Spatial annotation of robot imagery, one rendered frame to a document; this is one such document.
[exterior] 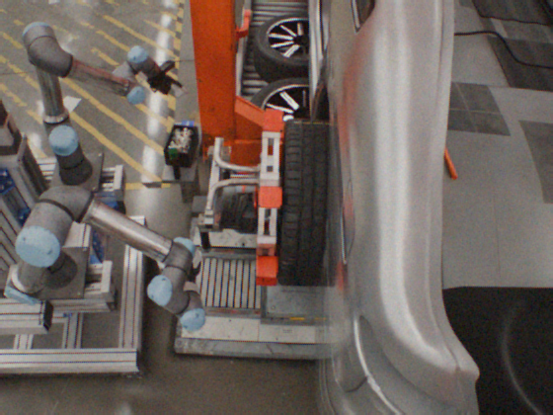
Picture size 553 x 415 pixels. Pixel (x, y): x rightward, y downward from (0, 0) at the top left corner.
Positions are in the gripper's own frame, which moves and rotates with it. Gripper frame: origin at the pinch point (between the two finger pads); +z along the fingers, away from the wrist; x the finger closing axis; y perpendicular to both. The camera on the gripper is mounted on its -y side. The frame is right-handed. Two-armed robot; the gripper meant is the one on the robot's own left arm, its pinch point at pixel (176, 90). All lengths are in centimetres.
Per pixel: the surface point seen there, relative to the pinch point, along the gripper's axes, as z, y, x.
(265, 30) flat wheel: 83, -95, -23
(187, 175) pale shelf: 38.7, 28.5, -0.7
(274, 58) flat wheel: 76, -70, -3
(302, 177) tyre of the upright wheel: -23, 32, 84
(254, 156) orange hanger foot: 39, 10, 31
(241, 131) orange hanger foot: 24.1, 3.9, 27.5
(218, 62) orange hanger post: -17.8, -8.2, 28.5
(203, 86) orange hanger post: -8.3, -0.7, 19.8
